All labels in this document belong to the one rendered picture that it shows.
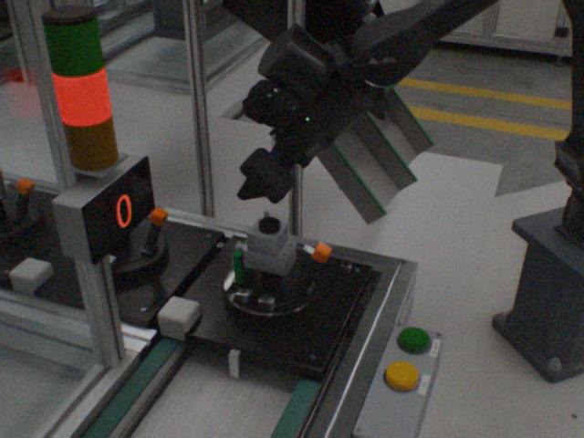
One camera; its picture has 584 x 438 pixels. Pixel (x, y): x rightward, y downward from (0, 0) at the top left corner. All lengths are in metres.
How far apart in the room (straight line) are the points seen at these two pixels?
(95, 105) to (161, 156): 0.93
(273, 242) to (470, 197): 0.67
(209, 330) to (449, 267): 0.50
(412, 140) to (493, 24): 3.67
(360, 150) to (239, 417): 0.52
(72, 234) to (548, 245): 0.63
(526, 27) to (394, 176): 3.82
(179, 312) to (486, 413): 0.45
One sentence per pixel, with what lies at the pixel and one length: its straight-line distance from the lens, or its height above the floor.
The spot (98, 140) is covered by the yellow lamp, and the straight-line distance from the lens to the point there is 0.71.
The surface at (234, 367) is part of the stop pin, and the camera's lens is 0.91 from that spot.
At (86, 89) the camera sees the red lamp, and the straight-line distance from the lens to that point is 0.68.
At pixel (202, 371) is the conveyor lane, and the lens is 0.95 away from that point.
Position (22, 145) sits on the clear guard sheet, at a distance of 0.70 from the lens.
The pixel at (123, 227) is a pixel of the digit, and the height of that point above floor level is 1.18.
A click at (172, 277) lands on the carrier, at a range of 1.03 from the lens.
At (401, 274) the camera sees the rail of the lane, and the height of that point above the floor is 0.96.
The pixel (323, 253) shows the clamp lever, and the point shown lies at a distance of 0.90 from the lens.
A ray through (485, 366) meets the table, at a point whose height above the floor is 0.86.
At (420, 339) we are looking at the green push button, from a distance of 0.93.
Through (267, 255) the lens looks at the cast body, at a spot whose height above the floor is 1.06.
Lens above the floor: 1.59
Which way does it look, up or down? 33 degrees down
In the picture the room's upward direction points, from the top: straight up
